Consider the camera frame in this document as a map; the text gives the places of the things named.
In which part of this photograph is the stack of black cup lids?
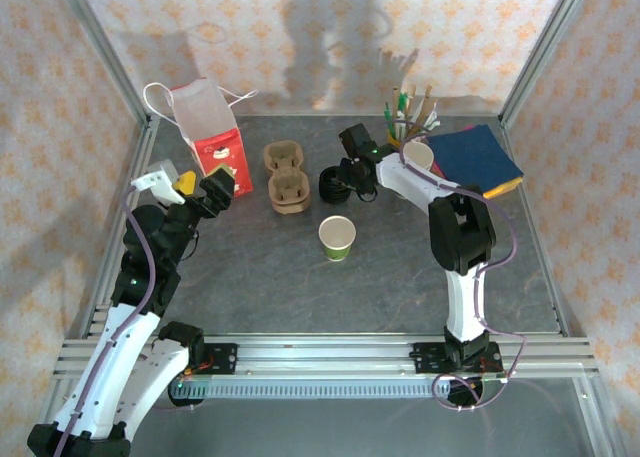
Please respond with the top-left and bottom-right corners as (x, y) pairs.
(318, 165), (354, 207)

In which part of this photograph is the aluminium corner post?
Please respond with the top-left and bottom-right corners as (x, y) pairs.
(498, 0), (596, 128)
(52, 0), (154, 128)

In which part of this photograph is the grey slotted cable duct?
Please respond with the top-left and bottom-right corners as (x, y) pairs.
(172, 378), (484, 402)

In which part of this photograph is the red white paper bag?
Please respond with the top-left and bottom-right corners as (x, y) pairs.
(142, 76), (260, 197)

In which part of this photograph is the green paper cup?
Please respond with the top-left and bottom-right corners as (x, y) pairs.
(318, 215), (358, 263)

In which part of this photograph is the blue napkin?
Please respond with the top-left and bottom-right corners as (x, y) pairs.
(427, 123), (525, 188)

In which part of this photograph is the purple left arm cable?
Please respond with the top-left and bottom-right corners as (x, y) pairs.
(52, 179), (157, 457)

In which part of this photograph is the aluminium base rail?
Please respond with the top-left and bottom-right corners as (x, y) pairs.
(52, 332), (600, 380)

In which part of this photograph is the stack of paper cups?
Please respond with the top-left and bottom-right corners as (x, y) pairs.
(401, 140), (435, 174)

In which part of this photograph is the aluminium frame leg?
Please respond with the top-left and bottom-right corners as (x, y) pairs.
(573, 376), (619, 457)
(37, 379), (76, 428)

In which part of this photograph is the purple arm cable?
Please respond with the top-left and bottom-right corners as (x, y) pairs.
(389, 119), (529, 412)
(52, 179), (157, 457)

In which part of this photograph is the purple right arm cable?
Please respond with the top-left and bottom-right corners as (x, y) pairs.
(389, 119), (529, 412)

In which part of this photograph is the aluminium side rail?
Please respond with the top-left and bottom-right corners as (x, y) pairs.
(499, 116), (586, 338)
(79, 116), (161, 339)

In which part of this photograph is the stack of cardboard cup carriers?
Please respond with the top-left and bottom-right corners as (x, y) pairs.
(262, 141), (313, 214)

